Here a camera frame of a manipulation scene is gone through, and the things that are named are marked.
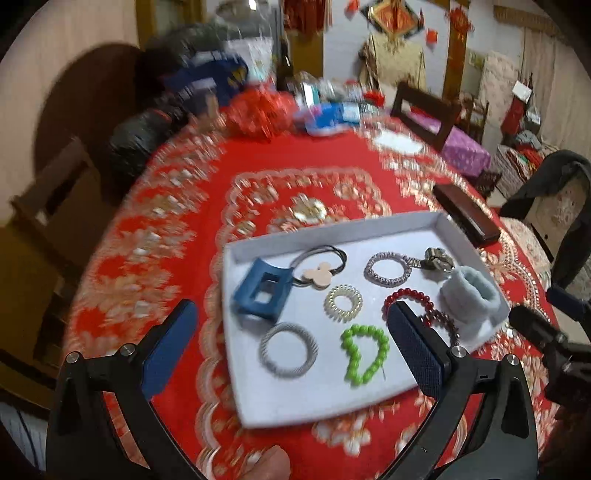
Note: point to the red hanging stocking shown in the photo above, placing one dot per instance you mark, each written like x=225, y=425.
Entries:
x=515, y=115

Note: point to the blue fabric bag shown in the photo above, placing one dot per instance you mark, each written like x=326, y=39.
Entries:
x=207, y=81

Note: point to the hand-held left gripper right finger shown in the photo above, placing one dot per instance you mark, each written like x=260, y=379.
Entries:
x=415, y=355

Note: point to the light wooden chair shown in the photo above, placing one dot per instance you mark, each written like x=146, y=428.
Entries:
x=41, y=240

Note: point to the purple wrapped box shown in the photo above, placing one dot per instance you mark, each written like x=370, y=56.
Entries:
x=466, y=150

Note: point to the red plastic bag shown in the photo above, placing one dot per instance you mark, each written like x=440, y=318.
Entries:
x=258, y=113

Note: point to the red wall ornament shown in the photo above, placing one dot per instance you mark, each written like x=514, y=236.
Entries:
x=392, y=16

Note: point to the blue tissue pack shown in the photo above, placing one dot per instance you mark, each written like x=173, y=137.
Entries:
x=330, y=117

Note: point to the dark wooden chair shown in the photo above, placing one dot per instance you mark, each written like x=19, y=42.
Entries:
x=425, y=110

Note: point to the blue square hair claw clip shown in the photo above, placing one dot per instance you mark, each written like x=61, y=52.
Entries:
x=249, y=295

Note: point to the light grey fuzzy wristband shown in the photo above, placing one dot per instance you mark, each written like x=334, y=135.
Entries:
x=471, y=304

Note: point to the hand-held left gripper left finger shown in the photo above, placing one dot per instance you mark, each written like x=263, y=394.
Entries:
x=168, y=355

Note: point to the red floral tablecloth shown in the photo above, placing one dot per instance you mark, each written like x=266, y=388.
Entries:
x=184, y=207

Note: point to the chair with dark jacket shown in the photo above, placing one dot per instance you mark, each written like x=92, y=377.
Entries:
x=563, y=166

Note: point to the metal link watch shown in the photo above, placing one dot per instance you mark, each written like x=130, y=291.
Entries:
x=436, y=258

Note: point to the white cardboard tray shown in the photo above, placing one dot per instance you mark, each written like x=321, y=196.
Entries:
x=323, y=397

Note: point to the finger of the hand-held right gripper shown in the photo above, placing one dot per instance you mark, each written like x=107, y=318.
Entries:
x=570, y=300
x=535, y=327

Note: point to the white paper sheet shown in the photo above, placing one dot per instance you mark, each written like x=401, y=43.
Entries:
x=399, y=141

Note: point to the dark glass bottle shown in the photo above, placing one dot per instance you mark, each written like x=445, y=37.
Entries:
x=284, y=64

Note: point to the person's left hand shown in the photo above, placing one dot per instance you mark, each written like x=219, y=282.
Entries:
x=268, y=464

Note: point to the dark brown long case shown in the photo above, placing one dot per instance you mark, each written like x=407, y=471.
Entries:
x=466, y=212

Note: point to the black plastic bag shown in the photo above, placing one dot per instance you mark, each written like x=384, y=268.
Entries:
x=143, y=134

